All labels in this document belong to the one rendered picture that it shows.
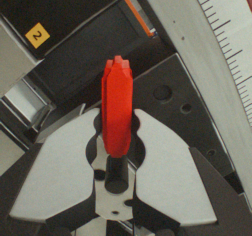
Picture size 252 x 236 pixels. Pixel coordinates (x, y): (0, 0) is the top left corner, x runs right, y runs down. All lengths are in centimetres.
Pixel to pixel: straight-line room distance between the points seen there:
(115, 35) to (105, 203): 56
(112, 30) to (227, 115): 56
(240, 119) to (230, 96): 3
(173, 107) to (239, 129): 7
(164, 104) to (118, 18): 55
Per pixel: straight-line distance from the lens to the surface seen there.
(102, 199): 23
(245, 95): 18
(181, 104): 16
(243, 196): 29
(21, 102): 55
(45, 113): 53
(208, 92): 17
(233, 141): 21
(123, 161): 16
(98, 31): 69
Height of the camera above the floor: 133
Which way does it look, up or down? 16 degrees down
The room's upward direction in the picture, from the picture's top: 59 degrees clockwise
